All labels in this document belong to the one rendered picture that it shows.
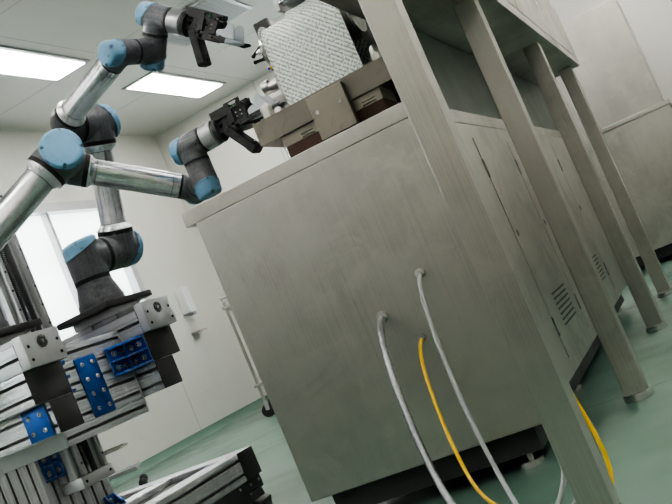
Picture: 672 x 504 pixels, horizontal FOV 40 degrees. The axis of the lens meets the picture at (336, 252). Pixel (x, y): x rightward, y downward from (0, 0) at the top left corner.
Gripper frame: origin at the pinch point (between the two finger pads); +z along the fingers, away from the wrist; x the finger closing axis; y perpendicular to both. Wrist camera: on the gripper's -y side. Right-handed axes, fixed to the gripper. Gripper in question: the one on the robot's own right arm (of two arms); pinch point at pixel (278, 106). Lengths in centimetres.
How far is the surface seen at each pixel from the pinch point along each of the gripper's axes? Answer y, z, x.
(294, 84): 3.2, 6.9, -0.6
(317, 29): 13.3, 19.0, -0.6
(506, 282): -65, 56, -77
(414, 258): -53, 27, -26
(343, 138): -20.7, 22.3, -26.3
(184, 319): -10, -352, 479
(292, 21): 18.8, 13.2, 0.1
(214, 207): -21.5, -16.4, -26.4
